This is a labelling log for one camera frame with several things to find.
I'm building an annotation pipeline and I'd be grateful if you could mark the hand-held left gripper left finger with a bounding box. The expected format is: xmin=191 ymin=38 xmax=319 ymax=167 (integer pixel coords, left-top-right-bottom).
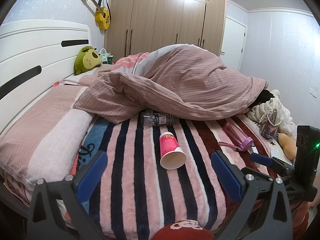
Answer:
xmin=26 ymin=150 xmax=109 ymax=240

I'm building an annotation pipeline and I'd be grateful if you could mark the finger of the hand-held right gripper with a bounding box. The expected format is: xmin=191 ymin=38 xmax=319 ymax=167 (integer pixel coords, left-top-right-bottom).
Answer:
xmin=249 ymin=153 xmax=296 ymax=181

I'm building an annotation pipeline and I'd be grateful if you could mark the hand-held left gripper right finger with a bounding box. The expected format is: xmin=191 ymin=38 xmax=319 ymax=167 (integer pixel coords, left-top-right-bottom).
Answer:
xmin=211 ymin=150 xmax=293 ymax=240

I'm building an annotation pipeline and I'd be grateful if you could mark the pink paper cup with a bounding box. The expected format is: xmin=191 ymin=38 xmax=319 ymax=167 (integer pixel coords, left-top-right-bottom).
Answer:
xmin=159 ymin=131 xmax=187 ymax=170

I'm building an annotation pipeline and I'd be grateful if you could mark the printed pen cup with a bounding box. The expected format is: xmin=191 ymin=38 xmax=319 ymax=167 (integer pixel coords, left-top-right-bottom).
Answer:
xmin=260 ymin=108 xmax=282 ymax=140

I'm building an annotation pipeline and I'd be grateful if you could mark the white remote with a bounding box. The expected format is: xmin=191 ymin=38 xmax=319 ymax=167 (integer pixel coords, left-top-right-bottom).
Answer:
xmin=251 ymin=145 xmax=260 ymax=168

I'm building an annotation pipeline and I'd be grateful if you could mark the orange plush toy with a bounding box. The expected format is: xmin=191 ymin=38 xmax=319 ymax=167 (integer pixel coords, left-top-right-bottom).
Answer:
xmin=277 ymin=133 xmax=298 ymax=161

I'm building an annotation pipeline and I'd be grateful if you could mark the pink bottle with purple lid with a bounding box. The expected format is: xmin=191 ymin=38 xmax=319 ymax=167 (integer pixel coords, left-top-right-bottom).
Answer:
xmin=218 ymin=121 xmax=254 ymax=152

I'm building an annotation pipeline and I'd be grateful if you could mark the white fluffy blanket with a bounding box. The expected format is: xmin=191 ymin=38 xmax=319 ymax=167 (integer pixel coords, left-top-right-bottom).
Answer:
xmin=247 ymin=89 xmax=299 ymax=138

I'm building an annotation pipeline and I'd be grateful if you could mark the striped fleece blanket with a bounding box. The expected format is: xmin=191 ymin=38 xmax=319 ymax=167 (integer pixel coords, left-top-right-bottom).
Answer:
xmin=64 ymin=112 xmax=275 ymax=240

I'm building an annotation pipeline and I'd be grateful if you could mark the black cloth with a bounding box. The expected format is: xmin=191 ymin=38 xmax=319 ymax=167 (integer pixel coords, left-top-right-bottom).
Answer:
xmin=250 ymin=89 xmax=275 ymax=108

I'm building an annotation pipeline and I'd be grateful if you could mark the pink striped pillow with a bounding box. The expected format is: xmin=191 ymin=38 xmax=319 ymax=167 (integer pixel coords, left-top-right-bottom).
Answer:
xmin=0 ymin=80 xmax=93 ymax=192

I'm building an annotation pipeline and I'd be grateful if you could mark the red cartoon plush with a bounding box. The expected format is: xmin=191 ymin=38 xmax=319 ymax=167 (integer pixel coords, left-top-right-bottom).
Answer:
xmin=151 ymin=219 xmax=215 ymax=240

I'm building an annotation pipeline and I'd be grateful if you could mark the pink striped duvet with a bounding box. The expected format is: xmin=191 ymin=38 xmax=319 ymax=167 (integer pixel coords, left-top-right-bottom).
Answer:
xmin=74 ymin=44 xmax=268 ymax=124

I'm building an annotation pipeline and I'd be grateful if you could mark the green avocado plush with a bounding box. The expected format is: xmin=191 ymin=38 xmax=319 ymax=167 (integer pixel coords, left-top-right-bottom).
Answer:
xmin=73 ymin=46 xmax=102 ymax=76

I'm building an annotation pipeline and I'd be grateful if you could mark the pink patterned pillow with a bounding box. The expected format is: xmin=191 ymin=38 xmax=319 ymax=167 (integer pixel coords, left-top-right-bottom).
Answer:
xmin=110 ymin=52 xmax=152 ymax=73

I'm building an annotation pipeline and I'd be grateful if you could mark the white door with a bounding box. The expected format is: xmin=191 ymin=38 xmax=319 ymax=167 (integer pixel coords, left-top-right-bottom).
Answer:
xmin=219 ymin=16 xmax=248 ymax=71

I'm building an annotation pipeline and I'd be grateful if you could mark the white paper bag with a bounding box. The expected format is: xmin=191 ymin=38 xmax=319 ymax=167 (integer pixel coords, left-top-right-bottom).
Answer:
xmin=100 ymin=48 xmax=111 ymax=64

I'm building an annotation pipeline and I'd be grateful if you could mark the white bed headboard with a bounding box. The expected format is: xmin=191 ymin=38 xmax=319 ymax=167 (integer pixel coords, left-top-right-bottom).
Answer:
xmin=0 ymin=19 xmax=91 ymax=135

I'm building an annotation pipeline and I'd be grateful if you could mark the yellow ukulele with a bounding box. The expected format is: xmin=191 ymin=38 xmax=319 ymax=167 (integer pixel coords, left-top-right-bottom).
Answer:
xmin=83 ymin=0 xmax=111 ymax=30

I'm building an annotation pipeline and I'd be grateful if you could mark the wooden wardrobe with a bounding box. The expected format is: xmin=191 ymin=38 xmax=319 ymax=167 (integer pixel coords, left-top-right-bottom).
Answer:
xmin=104 ymin=0 xmax=230 ymax=60

